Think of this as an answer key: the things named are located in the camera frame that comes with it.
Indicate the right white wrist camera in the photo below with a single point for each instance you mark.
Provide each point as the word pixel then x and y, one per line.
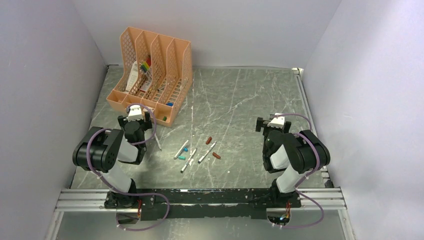
pixel 276 120

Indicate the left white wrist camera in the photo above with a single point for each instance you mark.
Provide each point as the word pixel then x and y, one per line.
pixel 135 112

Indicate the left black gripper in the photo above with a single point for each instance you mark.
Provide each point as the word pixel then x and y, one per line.
pixel 147 124

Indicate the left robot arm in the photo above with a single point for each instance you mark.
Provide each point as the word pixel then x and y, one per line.
pixel 101 149

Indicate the aluminium frame rail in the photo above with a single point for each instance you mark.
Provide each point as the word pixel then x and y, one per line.
pixel 92 200

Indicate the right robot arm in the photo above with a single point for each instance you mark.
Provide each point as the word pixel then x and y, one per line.
pixel 296 155

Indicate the orange plastic file organizer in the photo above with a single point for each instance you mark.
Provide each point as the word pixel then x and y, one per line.
pixel 164 88

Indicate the white marker pen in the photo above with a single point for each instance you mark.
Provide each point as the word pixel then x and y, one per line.
pixel 207 152
pixel 189 161
pixel 181 149

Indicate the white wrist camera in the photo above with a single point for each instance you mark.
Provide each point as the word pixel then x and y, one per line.
pixel 135 112
pixel 276 120

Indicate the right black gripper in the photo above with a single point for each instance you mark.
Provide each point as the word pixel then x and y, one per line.
pixel 262 123

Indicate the thin white pen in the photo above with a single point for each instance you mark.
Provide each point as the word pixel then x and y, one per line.
pixel 158 142

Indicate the white paper booklet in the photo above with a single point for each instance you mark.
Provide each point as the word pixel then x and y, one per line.
pixel 133 77

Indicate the brown pen cap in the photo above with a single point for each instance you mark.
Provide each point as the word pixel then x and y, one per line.
pixel 216 155
pixel 208 140

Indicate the coloured markers in organizer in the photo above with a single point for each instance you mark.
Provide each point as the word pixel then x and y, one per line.
pixel 145 65

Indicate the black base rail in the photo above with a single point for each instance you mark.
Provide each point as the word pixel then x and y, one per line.
pixel 174 203

